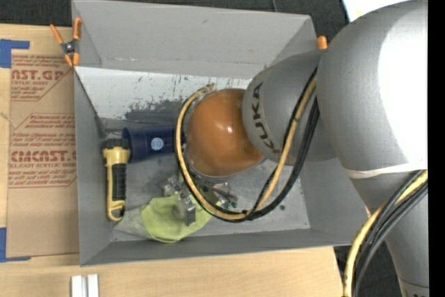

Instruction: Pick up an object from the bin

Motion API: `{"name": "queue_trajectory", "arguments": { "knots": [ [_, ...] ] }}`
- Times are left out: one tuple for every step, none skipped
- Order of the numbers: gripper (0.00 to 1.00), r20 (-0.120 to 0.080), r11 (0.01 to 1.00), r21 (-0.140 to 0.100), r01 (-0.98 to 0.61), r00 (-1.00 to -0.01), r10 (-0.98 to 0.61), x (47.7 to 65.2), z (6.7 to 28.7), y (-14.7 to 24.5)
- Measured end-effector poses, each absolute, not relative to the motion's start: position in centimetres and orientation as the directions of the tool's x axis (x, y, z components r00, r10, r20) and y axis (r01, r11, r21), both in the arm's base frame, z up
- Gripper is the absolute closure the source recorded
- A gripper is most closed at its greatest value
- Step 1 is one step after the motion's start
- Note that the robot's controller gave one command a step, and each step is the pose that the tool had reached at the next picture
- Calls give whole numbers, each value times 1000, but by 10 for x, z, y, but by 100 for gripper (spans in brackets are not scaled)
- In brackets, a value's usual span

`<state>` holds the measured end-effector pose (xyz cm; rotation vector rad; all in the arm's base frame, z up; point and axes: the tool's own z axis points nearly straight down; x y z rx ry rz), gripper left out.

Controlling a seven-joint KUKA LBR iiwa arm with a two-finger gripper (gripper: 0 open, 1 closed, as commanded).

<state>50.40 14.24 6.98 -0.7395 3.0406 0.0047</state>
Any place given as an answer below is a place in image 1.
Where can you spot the yellow-green cloth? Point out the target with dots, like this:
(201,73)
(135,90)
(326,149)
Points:
(160,219)

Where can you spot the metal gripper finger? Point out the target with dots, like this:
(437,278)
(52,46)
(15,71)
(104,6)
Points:
(171,186)
(189,210)

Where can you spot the brown cardboard board, red print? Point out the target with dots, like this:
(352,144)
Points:
(41,205)

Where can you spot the yellow and black flashlight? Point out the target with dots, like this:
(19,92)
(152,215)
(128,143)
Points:
(117,181)

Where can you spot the grey metal bin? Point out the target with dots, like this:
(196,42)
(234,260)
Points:
(180,34)

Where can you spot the dark blue cylinder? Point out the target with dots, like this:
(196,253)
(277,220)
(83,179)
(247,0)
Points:
(146,144)

